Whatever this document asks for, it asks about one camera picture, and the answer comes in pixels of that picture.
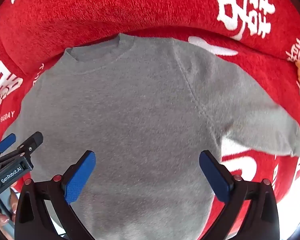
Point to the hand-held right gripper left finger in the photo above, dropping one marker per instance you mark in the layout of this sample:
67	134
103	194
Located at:
78	177

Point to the red printed blanket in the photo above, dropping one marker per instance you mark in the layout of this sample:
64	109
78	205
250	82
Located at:
115	10

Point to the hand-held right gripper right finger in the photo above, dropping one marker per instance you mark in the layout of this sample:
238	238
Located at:
215	177

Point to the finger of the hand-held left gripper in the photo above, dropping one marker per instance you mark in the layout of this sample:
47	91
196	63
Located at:
31	141
6	140

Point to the grey sweater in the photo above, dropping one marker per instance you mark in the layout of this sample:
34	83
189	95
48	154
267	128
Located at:
140	105

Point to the person's left hand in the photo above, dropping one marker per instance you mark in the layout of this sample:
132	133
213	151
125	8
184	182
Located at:
3	221

